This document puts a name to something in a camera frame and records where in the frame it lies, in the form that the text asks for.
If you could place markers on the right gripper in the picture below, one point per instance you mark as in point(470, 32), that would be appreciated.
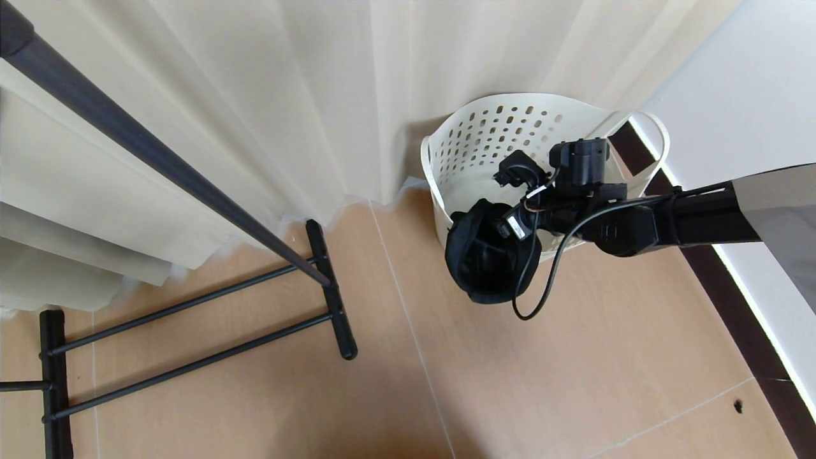
point(621, 233)

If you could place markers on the black clothes rack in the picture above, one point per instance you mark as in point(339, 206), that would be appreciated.
point(127, 137)

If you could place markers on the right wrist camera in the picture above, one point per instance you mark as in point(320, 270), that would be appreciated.
point(519, 169)

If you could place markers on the white laundry basket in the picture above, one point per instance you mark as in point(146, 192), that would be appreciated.
point(484, 127)

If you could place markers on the black garment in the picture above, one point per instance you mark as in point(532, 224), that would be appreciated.
point(484, 268)

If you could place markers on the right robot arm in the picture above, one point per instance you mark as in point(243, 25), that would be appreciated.
point(778, 210)

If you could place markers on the beige curtain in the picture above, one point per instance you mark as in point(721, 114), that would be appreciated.
point(287, 95)
point(64, 261)

